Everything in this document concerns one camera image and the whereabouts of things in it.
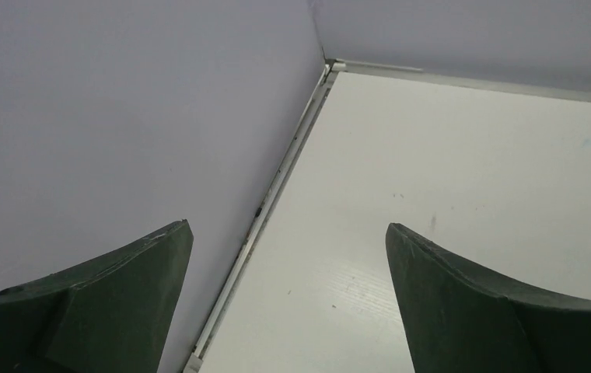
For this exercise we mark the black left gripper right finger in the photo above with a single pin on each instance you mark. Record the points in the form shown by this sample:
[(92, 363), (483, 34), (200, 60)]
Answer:
[(460, 316)]

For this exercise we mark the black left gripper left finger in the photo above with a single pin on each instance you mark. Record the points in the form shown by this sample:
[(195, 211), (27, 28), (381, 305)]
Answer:
[(109, 314)]

